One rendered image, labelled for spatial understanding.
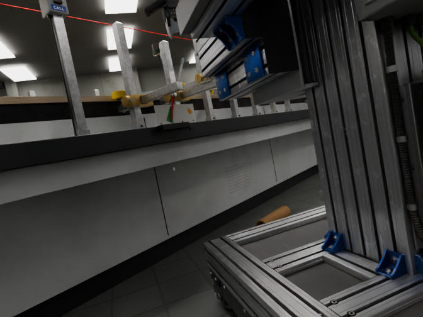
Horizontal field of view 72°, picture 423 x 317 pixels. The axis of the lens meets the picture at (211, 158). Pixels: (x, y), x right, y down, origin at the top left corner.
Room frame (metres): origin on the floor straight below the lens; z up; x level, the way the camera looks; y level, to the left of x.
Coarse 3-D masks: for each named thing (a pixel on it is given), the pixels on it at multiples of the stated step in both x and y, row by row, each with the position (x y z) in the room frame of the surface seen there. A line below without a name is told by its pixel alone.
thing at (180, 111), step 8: (176, 104) 1.47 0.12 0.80; (184, 104) 1.51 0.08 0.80; (192, 104) 1.55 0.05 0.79; (160, 112) 1.38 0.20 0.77; (168, 112) 1.42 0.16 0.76; (176, 112) 1.46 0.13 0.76; (184, 112) 1.50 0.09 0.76; (192, 112) 1.54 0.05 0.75; (160, 120) 1.37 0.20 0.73; (176, 120) 1.45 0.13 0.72; (184, 120) 1.49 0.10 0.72; (192, 120) 1.53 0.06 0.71
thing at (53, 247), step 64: (0, 128) 1.10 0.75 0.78; (64, 128) 1.27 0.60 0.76; (128, 128) 1.50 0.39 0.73; (64, 192) 1.22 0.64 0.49; (128, 192) 1.44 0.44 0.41; (192, 192) 1.76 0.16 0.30; (256, 192) 2.27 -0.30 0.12; (0, 256) 1.03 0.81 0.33; (64, 256) 1.18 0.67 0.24; (128, 256) 1.39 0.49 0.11
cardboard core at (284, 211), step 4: (280, 208) 1.83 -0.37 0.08; (284, 208) 1.84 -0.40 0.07; (288, 208) 1.86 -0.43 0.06; (272, 212) 1.79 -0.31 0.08; (276, 212) 1.78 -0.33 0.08; (280, 212) 1.79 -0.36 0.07; (284, 212) 1.81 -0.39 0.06; (288, 212) 1.84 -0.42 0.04; (268, 216) 1.71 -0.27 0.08; (272, 216) 1.72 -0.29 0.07; (276, 216) 1.74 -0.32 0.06; (280, 216) 1.76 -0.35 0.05; (284, 216) 1.79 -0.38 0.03; (260, 220) 1.66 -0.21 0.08; (264, 220) 1.66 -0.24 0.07; (268, 220) 1.67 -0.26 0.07; (272, 220) 1.69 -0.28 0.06; (256, 224) 1.68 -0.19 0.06; (260, 224) 1.71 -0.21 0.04
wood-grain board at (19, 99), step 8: (24, 96) 1.16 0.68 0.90; (32, 96) 1.18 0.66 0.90; (40, 96) 1.21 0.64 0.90; (48, 96) 1.23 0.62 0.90; (56, 96) 1.25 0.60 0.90; (64, 96) 1.28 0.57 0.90; (88, 96) 1.36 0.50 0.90; (96, 96) 1.39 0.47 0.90; (104, 96) 1.42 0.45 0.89; (192, 96) 1.87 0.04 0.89; (200, 96) 1.93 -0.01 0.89; (216, 96) 2.05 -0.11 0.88; (248, 96) 2.35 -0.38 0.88; (0, 104) 1.11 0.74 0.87
